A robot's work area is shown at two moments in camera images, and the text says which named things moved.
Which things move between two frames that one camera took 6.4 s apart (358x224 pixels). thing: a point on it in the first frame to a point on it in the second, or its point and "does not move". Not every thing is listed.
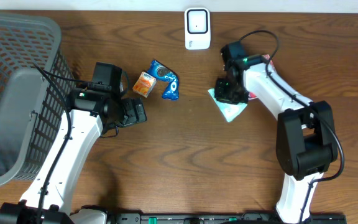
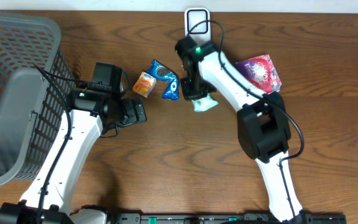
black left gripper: (134, 111) does not move
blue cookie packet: (161, 71) does not move
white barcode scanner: (197, 28) does not move
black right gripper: (220, 95) to (188, 93)
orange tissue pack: (144, 84) does not move
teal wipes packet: (230, 111) to (202, 103)
